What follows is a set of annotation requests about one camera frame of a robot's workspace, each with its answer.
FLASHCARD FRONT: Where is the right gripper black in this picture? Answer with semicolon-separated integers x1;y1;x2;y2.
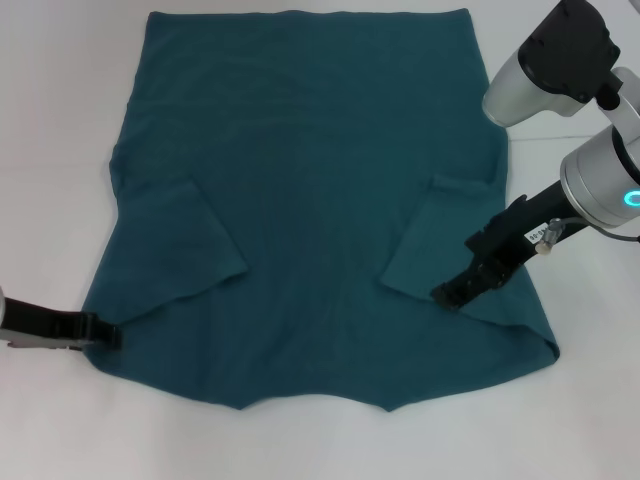
431;181;584;313

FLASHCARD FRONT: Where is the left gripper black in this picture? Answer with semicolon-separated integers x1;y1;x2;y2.
3;296;123;351

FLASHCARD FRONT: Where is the teal blue t-shirt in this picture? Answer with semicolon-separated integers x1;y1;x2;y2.
79;7;559;414

